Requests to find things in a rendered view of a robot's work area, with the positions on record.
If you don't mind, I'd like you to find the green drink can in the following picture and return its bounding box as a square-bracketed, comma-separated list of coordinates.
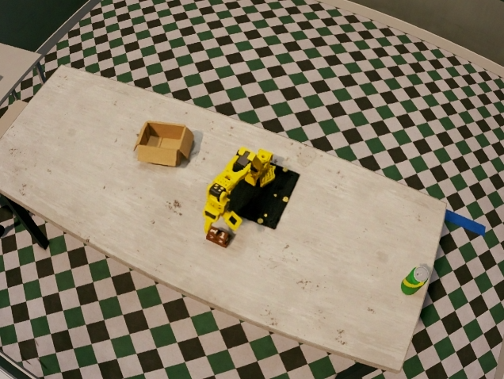
[401, 266, 429, 296]

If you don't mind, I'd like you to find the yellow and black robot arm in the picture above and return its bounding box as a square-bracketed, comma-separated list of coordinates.
[206, 147, 276, 214]

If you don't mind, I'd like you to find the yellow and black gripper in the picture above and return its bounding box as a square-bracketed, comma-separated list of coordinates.
[203, 201, 242, 234]

